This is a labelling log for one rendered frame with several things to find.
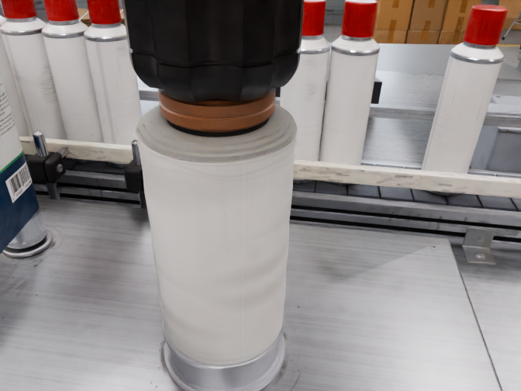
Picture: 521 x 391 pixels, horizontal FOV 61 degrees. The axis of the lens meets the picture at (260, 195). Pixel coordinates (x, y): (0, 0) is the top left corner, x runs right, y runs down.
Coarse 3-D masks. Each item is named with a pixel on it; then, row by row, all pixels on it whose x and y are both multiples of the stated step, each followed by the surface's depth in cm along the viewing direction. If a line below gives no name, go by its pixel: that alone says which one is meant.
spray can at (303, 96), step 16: (304, 0) 44; (320, 0) 44; (304, 16) 44; (320, 16) 45; (304, 32) 45; (320, 32) 46; (304, 48) 45; (320, 48) 46; (304, 64) 46; (320, 64) 46; (304, 80) 47; (320, 80) 47; (288, 96) 49; (304, 96) 48; (320, 96) 49; (304, 112) 49; (320, 112) 50; (304, 128) 50; (320, 128) 51; (304, 144) 51; (304, 160) 52
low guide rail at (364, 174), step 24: (24, 144) 55; (48, 144) 54; (72, 144) 54; (96, 144) 54; (120, 144) 54; (312, 168) 51; (336, 168) 50; (360, 168) 50; (384, 168) 50; (456, 192) 50; (480, 192) 50; (504, 192) 49
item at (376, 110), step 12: (144, 96) 57; (156, 96) 57; (324, 108) 55; (372, 108) 54; (384, 108) 54; (396, 108) 54; (408, 108) 54; (420, 108) 54; (432, 108) 54; (420, 120) 54; (432, 120) 54; (492, 120) 53; (504, 120) 52; (516, 120) 52
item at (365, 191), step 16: (64, 160) 58; (496, 176) 57; (512, 176) 57; (320, 192) 53; (336, 192) 52; (352, 192) 52; (368, 192) 52; (384, 192) 53; (400, 192) 53; (416, 192) 53; (480, 208) 51; (496, 208) 50; (512, 208) 50
